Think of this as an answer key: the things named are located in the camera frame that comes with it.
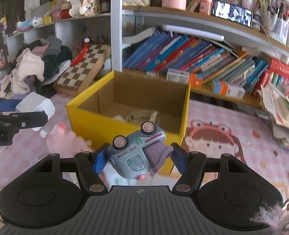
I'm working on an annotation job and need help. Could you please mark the yellow cardboard box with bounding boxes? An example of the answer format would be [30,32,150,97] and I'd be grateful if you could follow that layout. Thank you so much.
[66,70,191,177]

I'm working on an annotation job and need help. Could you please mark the large orange white carton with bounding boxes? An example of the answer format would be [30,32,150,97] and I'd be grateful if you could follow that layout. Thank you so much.
[166,68,203,88]

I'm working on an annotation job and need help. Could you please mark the purple fluffy pompom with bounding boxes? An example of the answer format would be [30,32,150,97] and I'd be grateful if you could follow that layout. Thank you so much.
[251,196,289,235]

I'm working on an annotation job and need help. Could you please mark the smartphone with lit screen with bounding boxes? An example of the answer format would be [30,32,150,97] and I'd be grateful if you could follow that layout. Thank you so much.
[212,0,253,28]

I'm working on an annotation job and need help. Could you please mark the white charger block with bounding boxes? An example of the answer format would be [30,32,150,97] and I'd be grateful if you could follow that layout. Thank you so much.
[15,92,56,131]

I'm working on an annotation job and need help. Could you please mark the stack of papers and books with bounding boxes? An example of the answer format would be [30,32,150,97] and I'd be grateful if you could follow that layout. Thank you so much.
[257,83,289,155]

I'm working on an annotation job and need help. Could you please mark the dark clothes pile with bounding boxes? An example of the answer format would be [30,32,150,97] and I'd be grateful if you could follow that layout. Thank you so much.
[40,35,73,89]

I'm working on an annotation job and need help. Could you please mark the cream wrist watch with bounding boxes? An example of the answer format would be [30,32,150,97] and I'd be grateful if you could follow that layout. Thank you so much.
[125,110,159,129]

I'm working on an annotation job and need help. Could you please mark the white light bar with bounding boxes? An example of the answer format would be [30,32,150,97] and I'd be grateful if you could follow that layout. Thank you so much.
[162,24,225,41]

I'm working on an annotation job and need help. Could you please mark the red book box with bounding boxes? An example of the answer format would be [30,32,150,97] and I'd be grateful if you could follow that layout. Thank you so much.
[267,59,289,84]

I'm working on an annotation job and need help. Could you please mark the wooden chessboard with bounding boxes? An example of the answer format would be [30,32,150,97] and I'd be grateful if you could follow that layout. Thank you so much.
[53,43,112,97]

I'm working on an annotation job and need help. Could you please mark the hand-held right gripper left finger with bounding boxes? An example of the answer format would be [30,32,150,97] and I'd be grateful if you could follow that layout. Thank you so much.
[29,143,111,194]

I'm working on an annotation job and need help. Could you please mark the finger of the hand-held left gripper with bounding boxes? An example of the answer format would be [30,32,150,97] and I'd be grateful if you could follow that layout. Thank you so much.
[0,95,22,113]
[0,111,48,134]

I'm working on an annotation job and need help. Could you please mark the red gift boxes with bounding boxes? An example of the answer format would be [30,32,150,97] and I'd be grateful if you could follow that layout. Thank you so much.
[52,8,72,21]

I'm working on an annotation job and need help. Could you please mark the pink plush toy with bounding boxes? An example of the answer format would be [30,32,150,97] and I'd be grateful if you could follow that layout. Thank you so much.
[40,124,93,160]

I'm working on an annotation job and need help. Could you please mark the brown glass jar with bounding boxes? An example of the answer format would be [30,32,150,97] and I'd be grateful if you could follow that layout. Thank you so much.
[100,0,111,14]

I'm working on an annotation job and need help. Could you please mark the white shelf unit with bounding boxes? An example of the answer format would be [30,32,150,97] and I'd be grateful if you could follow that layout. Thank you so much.
[0,2,289,108]

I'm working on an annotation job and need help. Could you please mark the red tassel charm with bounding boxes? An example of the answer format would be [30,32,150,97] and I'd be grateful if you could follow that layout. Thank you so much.
[72,37,91,65]

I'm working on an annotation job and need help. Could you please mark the row of colourful books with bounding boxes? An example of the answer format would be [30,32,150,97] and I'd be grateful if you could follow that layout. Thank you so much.
[122,29,270,96]

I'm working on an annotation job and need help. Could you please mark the small orange white carton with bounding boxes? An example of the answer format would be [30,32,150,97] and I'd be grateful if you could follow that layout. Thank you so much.
[211,78,246,99]

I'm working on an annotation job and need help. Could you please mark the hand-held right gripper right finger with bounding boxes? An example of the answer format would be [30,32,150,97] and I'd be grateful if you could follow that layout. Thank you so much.
[170,142,253,193]

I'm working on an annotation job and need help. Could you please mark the grey blue toy car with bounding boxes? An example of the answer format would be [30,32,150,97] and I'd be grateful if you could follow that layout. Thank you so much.
[106,121,174,182]

